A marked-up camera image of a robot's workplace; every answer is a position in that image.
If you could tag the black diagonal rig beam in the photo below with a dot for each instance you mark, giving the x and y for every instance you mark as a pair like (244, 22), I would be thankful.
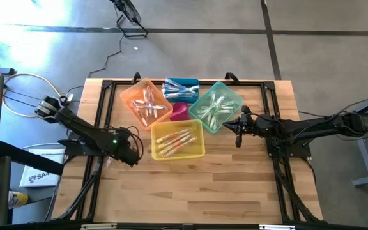
(27, 157)

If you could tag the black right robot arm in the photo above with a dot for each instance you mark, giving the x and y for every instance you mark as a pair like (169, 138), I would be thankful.
(315, 127)

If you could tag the pink plastic bin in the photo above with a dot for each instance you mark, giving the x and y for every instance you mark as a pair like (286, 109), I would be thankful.
(180, 113)

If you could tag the blue opaque plastic bin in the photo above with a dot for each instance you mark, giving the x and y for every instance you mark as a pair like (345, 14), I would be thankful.
(187, 80)

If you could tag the black rig crossbar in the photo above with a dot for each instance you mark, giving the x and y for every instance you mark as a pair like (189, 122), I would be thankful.
(203, 227)

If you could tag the black floor fan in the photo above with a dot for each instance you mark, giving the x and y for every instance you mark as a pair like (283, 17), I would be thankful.
(128, 11)

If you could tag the white printed cardboard box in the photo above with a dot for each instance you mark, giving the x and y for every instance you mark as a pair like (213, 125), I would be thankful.
(40, 179)

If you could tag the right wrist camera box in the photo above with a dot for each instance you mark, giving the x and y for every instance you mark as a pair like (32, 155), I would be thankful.
(248, 125)

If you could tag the silver aluminium extrusion piece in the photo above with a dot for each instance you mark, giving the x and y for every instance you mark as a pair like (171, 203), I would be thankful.
(276, 227)
(99, 226)

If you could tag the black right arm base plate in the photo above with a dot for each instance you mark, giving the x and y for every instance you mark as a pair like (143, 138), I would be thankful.
(302, 152)

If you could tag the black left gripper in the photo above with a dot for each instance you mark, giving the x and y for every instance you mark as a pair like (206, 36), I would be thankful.
(126, 153)

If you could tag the black table clamp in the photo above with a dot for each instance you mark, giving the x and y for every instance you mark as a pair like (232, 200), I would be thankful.
(232, 76)
(136, 76)

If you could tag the green translucent plastic bin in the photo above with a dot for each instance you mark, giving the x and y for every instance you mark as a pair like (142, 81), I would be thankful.
(232, 92)

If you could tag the purple toothbrush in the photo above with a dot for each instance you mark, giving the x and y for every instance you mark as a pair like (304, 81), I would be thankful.
(137, 111)
(154, 96)

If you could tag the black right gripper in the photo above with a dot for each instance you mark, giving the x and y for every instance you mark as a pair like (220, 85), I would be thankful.
(257, 126)

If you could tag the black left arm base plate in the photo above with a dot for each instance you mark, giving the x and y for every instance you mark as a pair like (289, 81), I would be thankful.
(72, 150)

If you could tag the orange translucent plastic bin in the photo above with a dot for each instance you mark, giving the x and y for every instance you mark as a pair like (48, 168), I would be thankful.
(129, 94)

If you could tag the yellow can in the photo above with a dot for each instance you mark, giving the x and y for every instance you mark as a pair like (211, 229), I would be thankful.
(18, 199)

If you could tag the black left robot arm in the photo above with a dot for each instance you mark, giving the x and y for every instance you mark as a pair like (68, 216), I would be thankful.
(81, 131)

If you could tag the yellow translucent plastic bin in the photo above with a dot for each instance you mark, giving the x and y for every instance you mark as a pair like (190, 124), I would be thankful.
(177, 156)

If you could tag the blue toothbrush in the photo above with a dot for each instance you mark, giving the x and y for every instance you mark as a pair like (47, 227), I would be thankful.
(174, 95)
(177, 92)
(180, 85)
(169, 83)
(193, 89)
(188, 94)

